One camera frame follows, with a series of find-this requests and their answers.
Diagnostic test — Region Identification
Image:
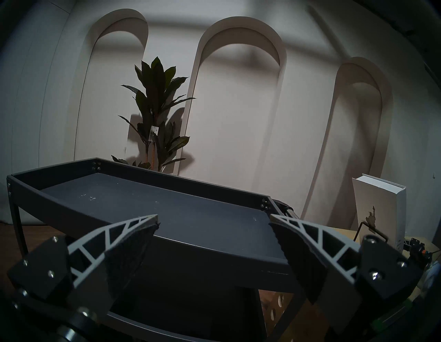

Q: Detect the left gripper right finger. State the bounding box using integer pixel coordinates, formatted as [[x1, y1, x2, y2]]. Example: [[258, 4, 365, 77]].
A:
[[269, 214, 423, 333]]

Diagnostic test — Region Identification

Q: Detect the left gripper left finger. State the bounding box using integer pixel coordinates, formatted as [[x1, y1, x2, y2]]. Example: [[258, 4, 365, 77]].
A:
[[7, 214, 160, 326]]

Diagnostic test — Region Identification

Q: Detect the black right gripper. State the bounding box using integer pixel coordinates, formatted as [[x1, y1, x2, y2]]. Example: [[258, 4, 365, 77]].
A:
[[404, 237, 431, 263]]

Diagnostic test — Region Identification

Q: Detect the white statue of liberty book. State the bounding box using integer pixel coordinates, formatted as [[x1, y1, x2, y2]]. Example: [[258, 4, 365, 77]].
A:
[[351, 173, 407, 254]]

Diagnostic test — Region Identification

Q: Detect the black metal utility cart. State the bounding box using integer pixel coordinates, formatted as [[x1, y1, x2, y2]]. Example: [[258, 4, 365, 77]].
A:
[[6, 158, 304, 342]]

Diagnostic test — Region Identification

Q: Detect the light wooden table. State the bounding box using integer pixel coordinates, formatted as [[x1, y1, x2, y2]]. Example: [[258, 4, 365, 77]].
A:
[[258, 226, 441, 342]]

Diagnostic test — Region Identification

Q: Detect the tall potted leafy plant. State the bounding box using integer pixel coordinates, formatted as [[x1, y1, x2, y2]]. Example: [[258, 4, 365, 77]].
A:
[[111, 56, 196, 172]]

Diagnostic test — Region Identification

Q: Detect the black wire book stand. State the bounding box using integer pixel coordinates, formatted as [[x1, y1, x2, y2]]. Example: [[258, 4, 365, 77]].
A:
[[353, 221, 390, 249]]

